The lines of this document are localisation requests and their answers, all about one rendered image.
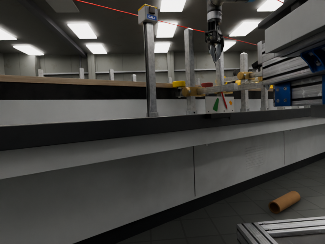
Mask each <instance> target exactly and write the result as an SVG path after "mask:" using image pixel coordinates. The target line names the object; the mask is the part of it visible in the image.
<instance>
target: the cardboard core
mask: <svg viewBox="0 0 325 244"><path fill-rule="evenodd" d="M298 201H300V194H299V193H298V192H296V191H291V192H289V193H287V194H285V195H283V196H281V197H279V198H277V199H275V200H273V201H271V202H270V203H269V204H268V207H269V209H270V210H271V211H272V212H273V213H275V214H278V213H280V212H281V211H283V210H285V209H286V208H288V207H290V206H291V205H293V204H295V203H296V202H298Z"/></svg>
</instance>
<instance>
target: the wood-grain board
mask: <svg viewBox="0 0 325 244"><path fill-rule="evenodd" d="M0 82H14V83H42V84H70V85H97V86H125V87H146V82H137V81H117V80H98V79H79V78H60V77H41V76H13V75H0ZM199 86H201V85H195V87H199ZM156 88H173V84H172V83H156ZM249 91H261V88H258V89H250V90H249ZM268 92H273V89H271V88H269V90H268Z"/></svg>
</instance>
